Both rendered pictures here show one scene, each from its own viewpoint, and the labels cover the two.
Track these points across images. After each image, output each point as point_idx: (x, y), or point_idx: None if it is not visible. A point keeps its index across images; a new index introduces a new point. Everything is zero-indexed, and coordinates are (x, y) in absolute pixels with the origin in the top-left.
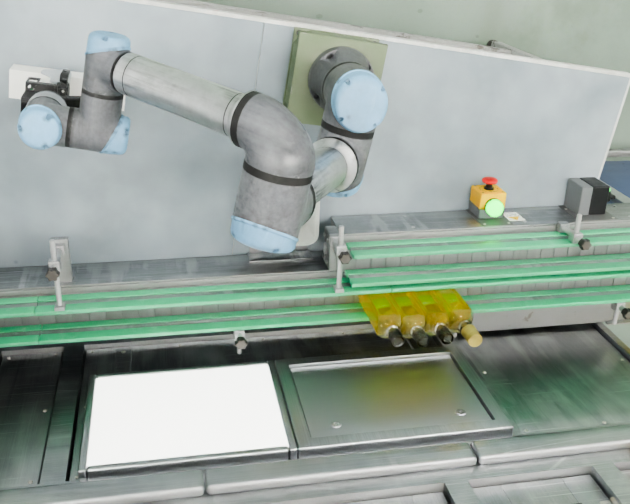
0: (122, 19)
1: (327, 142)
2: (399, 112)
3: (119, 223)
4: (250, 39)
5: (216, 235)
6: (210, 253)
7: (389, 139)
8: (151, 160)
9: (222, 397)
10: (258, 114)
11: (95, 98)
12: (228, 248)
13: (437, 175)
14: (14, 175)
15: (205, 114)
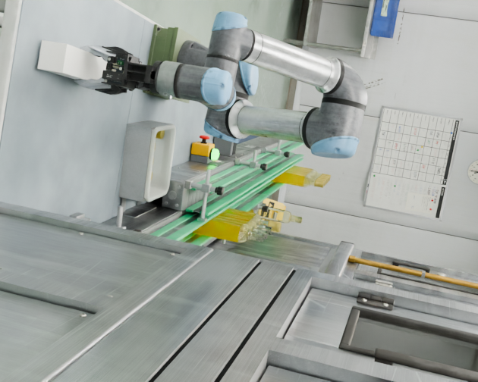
0: (93, 5)
1: (244, 102)
2: None
3: (67, 200)
4: (139, 31)
5: (107, 201)
6: (102, 218)
7: (172, 111)
8: (89, 136)
9: None
10: (351, 69)
11: (235, 64)
12: (110, 211)
13: (183, 136)
14: (18, 159)
15: (319, 71)
